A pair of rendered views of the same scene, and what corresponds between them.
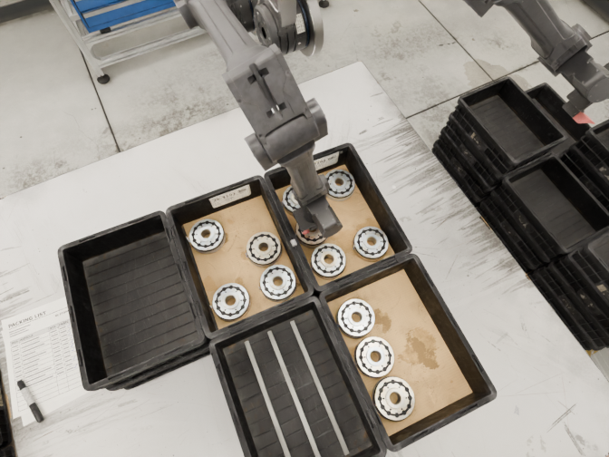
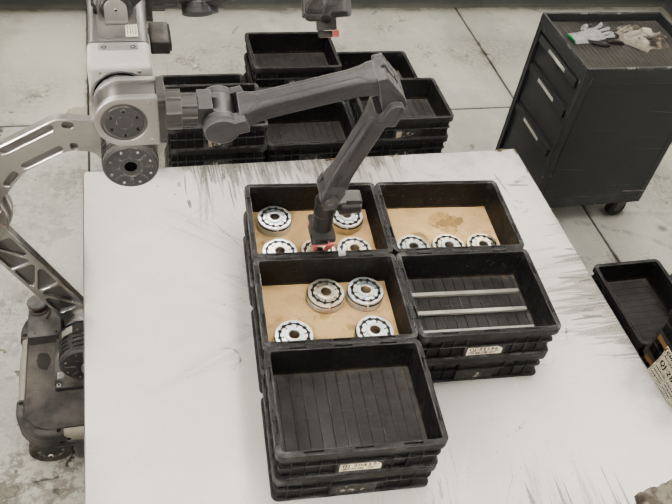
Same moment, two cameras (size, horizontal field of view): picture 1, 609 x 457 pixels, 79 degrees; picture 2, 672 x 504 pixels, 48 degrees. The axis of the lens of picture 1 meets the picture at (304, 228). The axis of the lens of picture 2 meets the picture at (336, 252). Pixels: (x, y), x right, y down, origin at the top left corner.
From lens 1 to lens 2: 1.56 m
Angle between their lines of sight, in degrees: 45
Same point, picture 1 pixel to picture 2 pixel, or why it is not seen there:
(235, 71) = (380, 74)
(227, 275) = (341, 334)
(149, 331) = (384, 414)
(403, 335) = (433, 228)
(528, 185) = (273, 139)
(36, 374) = not seen: outside the picture
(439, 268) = not seen: hidden behind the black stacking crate
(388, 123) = (189, 181)
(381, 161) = (235, 202)
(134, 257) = (293, 417)
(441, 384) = (475, 220)
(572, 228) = (330, 133)
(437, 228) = not seen: hidden behind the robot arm
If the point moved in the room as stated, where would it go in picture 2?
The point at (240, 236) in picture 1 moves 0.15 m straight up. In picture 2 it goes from (300, 314) to (305, 278)
